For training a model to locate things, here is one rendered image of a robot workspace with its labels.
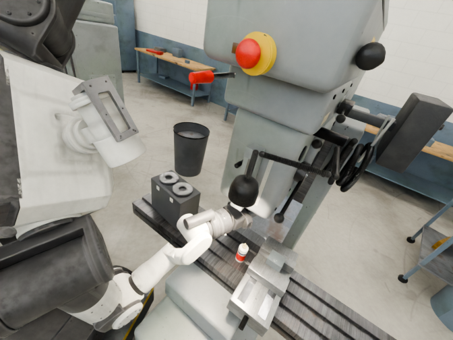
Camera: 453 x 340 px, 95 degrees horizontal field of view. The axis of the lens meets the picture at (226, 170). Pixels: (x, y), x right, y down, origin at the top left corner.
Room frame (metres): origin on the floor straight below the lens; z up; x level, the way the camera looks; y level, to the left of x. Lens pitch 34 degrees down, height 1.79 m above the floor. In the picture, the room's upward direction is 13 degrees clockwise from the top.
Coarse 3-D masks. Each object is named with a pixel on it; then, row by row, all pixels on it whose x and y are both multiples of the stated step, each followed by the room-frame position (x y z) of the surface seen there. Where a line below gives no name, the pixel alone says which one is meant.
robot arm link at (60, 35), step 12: (60, 0) 0.42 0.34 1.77; (72, 0) 0.44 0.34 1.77; (84, 0) 0.48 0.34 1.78; (60, 12) 0.41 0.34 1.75; (72, 12) 0.44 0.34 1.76; (60, 24) 0.39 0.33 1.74; (72, 24) 0.45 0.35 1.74; (48, 36) 0.37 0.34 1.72; (60, 36) 0.40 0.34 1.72; (48, 48) 0.39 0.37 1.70; (60, 48) 0.42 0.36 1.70
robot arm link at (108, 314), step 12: (108, 288) 0.19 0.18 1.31; (108, 300) 0.18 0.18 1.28; (120, 300) 0.22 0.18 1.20; (84, 312) 0.15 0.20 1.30; (96, 312) 0.16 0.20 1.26; (108, 312) 0.18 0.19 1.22; (120, 312) 0.19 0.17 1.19; (132, 312) 0.21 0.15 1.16; (96, 324) 0.16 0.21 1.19; (108, 324) 0.17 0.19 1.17; (120, 324) 0.19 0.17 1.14
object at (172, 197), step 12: (156, 180) 0.74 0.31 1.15; (168, 180) 0.74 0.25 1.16; (180, 180) 0.77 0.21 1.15; (156, 192) 0.72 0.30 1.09; (168, 192) 0.68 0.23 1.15; (180, 192) 0.68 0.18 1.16; (192, 192) 0.71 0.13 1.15; (156, 204) 0.72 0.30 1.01; (168, 204) 0.67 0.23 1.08; (180, 204) 0.63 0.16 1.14; (192, 204) 0.68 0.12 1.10; (168, 216) 0.67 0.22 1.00; (180, 216) 0.63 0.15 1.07
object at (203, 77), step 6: (192, 72) 0.40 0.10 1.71; (198, 72) 0.41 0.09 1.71; (204, 72) 0.42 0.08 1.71; (210, 72) 0.43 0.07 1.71; (228, 72) 0.50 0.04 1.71; (234, 72) 0.52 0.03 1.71; (192, 78) 0.39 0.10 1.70; (198, 78) 0.40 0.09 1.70; (204, 78) 0.41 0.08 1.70; (210, 78) 0.43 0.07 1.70; (216, 78) 0.46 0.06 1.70; (222, 78) 0.48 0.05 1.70
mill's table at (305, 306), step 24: (144, 216) 0.70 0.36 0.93; (168, 240) 0.62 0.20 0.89; (216, 240) 0.64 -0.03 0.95; (240, 240) 0.66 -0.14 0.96; (216, 264) 0.51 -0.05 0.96; (240, 264) 0.53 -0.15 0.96; (288, 288) 0.48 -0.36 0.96; (312, 288) 0.50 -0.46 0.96; (288, 312) 0.39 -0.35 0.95; (312, 312) 0.41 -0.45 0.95; (336, 312) 0.43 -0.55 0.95; (288, 336) 0.33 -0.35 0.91; (312, 336) 0.32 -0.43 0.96; (336, 336) 0.34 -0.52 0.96; (360, 336) 0.36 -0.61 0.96; (384, 336) 0.38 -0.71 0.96
